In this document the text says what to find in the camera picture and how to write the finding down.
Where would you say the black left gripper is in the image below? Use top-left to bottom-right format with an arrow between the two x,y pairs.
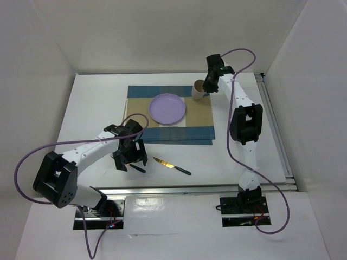
113,138 -> 147,171

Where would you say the beige cup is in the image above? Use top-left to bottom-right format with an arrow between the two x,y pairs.
191,80 -> 208,100

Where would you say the blue beige white placemat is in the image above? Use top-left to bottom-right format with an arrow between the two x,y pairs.
125,85 -> 215,145

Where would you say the purple plate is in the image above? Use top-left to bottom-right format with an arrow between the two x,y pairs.
148,93 -> 186,125

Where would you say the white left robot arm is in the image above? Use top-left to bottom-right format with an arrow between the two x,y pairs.
33,119 -> 148,216

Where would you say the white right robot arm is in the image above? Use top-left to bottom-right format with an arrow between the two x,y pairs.
203,54 -> 263,213

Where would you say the gold fork green handle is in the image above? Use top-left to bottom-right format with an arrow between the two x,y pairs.
126,164 -> 146,173

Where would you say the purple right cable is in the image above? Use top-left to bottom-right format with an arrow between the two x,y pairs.
221,48 -> 291,235

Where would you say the purple cable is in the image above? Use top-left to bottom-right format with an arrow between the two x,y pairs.
221,48 -> 291,235
13,113 -> 150,260

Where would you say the gold knife green handle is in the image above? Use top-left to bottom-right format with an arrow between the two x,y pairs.
153,157 -> 191,176

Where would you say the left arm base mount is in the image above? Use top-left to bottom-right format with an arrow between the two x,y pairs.
82,196 -> 125,230

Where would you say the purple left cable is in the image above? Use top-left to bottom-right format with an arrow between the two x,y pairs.
13,113 -> 150,260

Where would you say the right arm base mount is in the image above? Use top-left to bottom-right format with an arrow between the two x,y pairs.
215,196 -> 271,228

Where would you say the aluminium front rail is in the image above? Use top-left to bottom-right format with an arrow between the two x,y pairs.
100,183 -> 298,196

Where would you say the aluminium rail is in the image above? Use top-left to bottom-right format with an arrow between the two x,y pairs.
254,73 -> 296,186
100,183 -> 298,196

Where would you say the aluminium right rail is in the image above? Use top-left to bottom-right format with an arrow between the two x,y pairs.
254,73 -> 296,186

